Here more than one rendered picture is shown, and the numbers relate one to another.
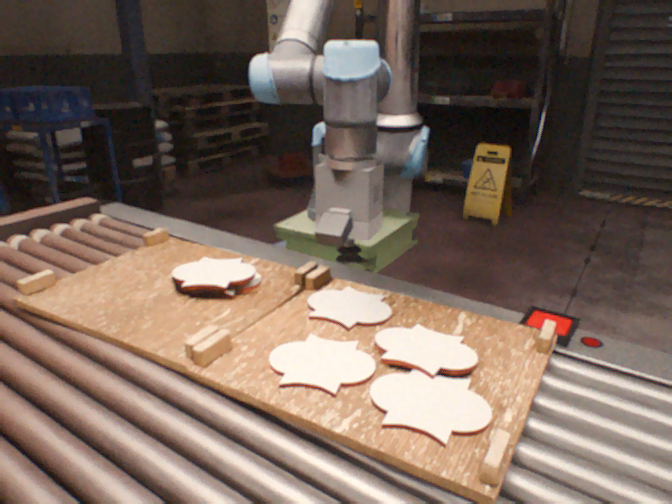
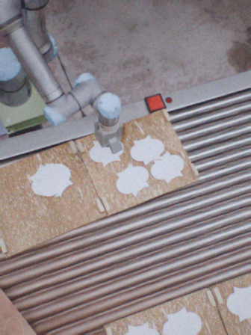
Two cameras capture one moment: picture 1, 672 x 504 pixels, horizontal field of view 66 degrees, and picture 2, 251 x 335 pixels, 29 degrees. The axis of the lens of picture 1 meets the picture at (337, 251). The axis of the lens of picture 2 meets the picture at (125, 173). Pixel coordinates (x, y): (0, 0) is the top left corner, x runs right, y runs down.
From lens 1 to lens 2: 159 cm
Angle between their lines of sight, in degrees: 60
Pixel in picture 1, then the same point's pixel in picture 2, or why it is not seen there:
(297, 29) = (55, 90)
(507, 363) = (166, 134)
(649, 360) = (185, 96)
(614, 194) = not seen: outside the picture
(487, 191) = not seen: outside the picture
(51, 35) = not seen: outside the picture
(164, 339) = (84, 215)
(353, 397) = (152, 182)
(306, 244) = (26, 123)
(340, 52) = (115, 112)
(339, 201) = (111, 137)
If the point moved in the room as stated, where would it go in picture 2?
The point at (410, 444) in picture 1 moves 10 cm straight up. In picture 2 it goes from (175, 182) to (180, 173)
